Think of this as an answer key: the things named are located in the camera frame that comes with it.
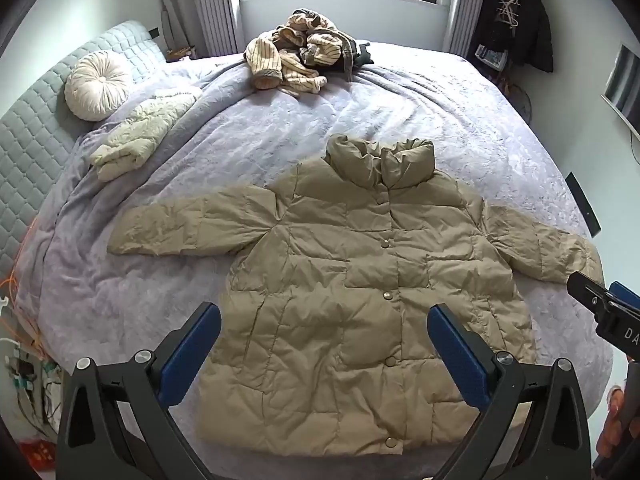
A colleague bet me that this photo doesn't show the cream quilted jacket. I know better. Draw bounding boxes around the cream quilted jacket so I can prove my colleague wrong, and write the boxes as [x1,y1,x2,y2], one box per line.
[90,87,203,182]

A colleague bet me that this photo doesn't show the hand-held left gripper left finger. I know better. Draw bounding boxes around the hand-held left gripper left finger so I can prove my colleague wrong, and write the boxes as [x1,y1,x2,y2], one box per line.
[56,301,222,480]

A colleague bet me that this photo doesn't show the round cream pillow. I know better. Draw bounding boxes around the round cream pillow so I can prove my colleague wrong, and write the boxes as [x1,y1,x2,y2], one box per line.
[64,51,133,122]

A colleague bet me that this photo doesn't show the lavender embossed blanket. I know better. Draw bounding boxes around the lavender embossed blanket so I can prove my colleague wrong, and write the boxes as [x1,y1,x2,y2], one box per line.
[15,40,616,480]

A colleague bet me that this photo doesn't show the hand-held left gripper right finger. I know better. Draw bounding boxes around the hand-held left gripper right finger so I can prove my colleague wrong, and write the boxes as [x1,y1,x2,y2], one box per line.
[426,302,593,480]

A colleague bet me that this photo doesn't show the khaki puffer jacket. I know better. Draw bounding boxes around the khaki puffer jacket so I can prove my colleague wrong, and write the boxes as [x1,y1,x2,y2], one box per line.
[106,133,606,458]

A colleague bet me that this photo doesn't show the black bar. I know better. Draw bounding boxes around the black bar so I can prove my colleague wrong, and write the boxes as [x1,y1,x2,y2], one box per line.
[566,172,602,239]

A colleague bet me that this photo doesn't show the orange cables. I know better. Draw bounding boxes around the orange cables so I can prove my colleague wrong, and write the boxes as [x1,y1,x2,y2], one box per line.
[0,215,46,356]

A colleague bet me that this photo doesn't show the black garment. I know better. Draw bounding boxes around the black garment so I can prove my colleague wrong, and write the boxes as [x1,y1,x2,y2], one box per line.
[300,40,375,81]

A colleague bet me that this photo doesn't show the wall television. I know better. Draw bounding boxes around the wall television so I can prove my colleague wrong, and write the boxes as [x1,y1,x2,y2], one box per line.
[600,44,640,136]

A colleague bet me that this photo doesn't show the person's right hand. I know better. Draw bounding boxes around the person's right hand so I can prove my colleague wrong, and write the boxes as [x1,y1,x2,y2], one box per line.
[599,385,627,457]

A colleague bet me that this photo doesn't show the hanging black coat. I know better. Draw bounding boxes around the hanging black coat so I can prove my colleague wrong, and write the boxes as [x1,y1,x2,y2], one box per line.
[472,0,555,73]

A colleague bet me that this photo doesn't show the red packet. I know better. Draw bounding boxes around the red packet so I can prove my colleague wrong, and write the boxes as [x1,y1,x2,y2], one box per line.
[20,440,58,480]

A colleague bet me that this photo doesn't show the beige striped garment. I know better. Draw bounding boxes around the beige striped garment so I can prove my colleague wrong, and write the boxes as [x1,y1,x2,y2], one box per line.
[244,8,358,98]

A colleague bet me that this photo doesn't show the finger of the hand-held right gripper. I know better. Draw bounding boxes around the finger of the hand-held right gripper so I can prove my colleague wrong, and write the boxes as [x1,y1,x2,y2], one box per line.
[566,271,640,321]

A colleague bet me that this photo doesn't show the grey curtain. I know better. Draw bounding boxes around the grey curtain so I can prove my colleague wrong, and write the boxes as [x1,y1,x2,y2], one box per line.
[150,0,241,58]
[442,0,493,56]

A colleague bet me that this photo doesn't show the white power strip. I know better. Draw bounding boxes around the white power strip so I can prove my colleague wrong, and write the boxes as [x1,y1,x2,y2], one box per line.
[5,350,61,441]

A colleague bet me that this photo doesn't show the grey quilted headboard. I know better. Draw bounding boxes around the grey quilted headboard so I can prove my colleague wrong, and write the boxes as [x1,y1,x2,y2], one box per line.
[0,20,168,281]

